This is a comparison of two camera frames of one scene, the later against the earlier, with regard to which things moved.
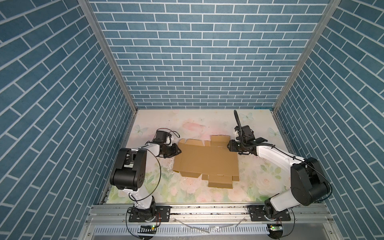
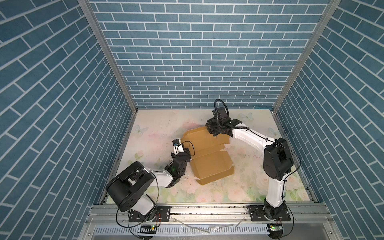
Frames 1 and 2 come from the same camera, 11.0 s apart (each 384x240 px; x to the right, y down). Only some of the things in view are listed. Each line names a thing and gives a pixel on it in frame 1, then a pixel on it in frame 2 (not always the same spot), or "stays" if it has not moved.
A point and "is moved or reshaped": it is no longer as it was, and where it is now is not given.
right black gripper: (231, 145) → (208, 124)
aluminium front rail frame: (111, 221) stays
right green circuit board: (276, 228) stays
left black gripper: (174, 151) → (186, 153)
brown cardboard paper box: (216, 162) is moved or reshaped
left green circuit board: (148, 229) stays
